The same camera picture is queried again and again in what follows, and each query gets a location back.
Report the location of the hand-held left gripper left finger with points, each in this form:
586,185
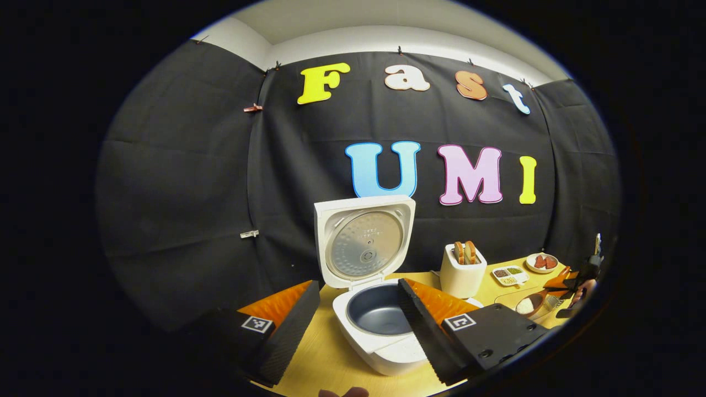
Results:
284,336

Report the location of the row of black cloth clips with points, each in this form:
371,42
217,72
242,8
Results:
400,51

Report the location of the white divided grain dish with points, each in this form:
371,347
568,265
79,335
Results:
510,275

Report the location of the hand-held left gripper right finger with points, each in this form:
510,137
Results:
427,342

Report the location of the white rice cooker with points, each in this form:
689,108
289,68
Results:
331,220

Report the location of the red meat slice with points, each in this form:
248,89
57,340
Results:
539,262
551,262

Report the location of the toasted bread slice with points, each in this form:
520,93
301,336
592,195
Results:
470,252
459,252

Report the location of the white cloth clip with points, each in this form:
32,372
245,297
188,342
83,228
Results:
249,234

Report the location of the small white plate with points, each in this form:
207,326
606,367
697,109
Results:
529,266

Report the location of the pink cloth clip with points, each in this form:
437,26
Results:
253,108

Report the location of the white toaster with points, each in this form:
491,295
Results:
460,281

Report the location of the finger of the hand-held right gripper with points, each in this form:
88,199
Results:
563,271
561,282

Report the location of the white uncooked rice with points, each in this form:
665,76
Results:
524,306

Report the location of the black backdrop cloth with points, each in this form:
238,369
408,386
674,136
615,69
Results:
165,193

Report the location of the brown wooden spoon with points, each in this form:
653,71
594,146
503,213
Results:
539,310

